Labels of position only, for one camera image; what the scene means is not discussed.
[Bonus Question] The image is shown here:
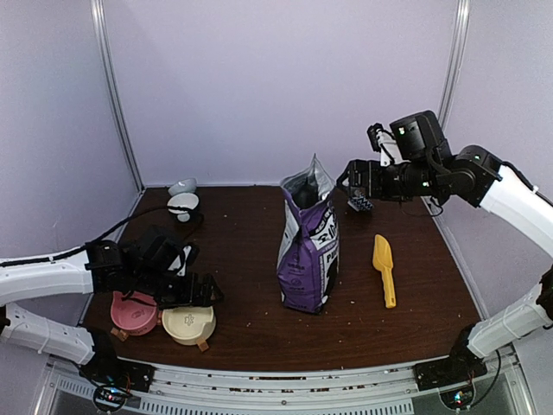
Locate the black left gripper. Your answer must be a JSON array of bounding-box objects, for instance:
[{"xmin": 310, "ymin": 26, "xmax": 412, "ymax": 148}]
[{"xmin": 132, "ymin": 266, "xmax": 225, "ymax": 310}]

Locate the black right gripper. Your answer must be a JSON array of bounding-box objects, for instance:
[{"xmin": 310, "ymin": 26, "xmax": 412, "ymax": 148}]
[{"xmin": 338, "ymin": 158, "xmax": 442, "ymax": 201}]

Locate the cream cat-ear pet bowl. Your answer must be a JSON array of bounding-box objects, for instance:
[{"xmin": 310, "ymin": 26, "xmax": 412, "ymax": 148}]
[{"xmin": 162, "ymin": 307, "xmax": 217, "ymax": 346}]

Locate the pink cat-ear pet bowl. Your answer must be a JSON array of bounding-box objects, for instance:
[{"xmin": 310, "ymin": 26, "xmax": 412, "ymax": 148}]
[{"xmin": 110, "ymin": 291, "xmax": 158, "ymax": 336}]

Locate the purple pet food bag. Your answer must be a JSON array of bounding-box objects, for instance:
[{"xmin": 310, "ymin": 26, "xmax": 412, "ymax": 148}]
[{"xmin": 276, "ymin": 157, "xmax": 340, "ymax": 315}]

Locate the yellow plastic scoop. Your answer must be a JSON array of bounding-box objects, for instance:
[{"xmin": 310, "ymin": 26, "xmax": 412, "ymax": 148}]
[{"xmin": 372, "ymin": 234, "xmax": 397, "ymax": 309}]

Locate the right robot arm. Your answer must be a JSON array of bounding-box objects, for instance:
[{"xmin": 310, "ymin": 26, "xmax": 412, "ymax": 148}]
[{"xmin": 336, "ymin": 110, "xmax": 552, "ymax": 382}]

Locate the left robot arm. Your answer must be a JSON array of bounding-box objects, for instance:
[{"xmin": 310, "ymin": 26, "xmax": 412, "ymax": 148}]
[{"xmin": 1, "ymin": 226, "xmax": 224, "ymax": 384}]

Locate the blue white patterned bowl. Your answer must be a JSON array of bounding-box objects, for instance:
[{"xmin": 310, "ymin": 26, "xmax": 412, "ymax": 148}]
[{"xmin": 347, "ymin": 192, "xmax": 373, "ymax": 213}]

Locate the light grey-blue bowl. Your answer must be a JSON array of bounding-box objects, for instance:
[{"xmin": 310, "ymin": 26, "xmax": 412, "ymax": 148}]
[{"xmin": 168, "ymin": 178, "xmax": 197, "ymax": 197}]

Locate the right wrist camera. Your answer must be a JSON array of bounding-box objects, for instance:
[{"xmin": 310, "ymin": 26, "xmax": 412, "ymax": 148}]
[{"xmin": 367, "ymin": 124, "xmax": 402, "ymax": 167}]

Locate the front aluminium rail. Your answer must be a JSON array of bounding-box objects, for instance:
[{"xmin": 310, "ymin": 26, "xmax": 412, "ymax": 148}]
[{"xmin": 47, "ymin": 361, "xmax": 519, "ymax": 415}]

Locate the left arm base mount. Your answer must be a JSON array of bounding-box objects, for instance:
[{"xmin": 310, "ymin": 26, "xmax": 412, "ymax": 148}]
[{"xmin": 76, "ymin": 361, "xmax": 155, "ymax": 413}]

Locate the black braided left cable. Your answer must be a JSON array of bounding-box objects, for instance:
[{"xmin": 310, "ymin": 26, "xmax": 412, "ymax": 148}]
[{"xmin": 0, "ymin": 206, "xmax": 204, "ymax": 265}]

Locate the right aluminium frame post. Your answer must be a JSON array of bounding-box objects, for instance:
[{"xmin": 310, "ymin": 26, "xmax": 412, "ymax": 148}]
[{"xmin": 438, "ymin": 0, "xmax": 471, "ymax": 130}]

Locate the aluminium frame post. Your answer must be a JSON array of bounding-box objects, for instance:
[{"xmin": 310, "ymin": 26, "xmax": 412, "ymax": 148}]
[
  {"xmin": 438, "ymin": 0, "xmax": 471, "ymax": 130},
  {"xmin": 90, "ymin": 0, "xmax": 144, "ymax": 193}
]

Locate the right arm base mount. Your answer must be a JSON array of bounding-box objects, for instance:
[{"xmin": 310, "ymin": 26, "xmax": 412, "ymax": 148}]
[{"xmin": 413, "ymin": 357, "xmax": 487, "ymax": 412}]

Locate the left aluminium frame post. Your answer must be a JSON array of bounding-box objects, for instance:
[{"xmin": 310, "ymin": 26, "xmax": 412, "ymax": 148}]
[{"xmin": 90, "ymin": 0, "xmax": 144, "ymax": 193}]

